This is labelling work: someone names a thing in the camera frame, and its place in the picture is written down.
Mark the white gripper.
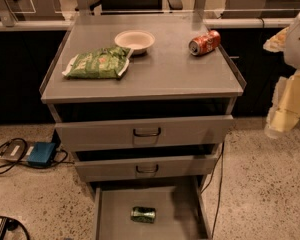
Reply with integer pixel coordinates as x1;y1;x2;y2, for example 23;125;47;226
263;13;300;139

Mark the green soda can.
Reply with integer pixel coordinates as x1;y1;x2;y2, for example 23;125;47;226
130;206;156;223

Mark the orange soda can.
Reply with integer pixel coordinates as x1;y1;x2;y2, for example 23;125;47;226
188;30;221;56

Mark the grey drawer cabinet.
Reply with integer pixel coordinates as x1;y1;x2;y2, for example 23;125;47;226
41;14;245;233

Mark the grey top drawer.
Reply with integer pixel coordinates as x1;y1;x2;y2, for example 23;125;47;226
56;115;233;151

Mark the grey drawer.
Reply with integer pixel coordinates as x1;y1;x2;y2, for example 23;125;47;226
92;183;212;240
75;144;217;182
56;115;233;151

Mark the grey middle drawer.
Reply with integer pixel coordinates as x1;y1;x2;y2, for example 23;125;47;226
75;144;217;182

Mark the grey bottom drawer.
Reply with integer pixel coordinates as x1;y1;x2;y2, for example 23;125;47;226
92;183;212;240

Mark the green chip bag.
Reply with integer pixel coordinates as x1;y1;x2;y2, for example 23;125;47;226
62;46;133;79

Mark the blue electronics box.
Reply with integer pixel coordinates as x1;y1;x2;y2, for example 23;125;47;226
26;142;56;167

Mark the silver flat device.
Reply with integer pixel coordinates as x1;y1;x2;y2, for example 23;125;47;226
0;140;34;162

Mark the black object bottom left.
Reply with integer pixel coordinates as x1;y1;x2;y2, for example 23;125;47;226
0;215;31;240

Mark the black cable beside cabinet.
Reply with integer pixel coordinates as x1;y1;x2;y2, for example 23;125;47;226
200;142;226;240

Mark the black floor cable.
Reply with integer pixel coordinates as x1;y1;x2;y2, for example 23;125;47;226
0;137;74;176

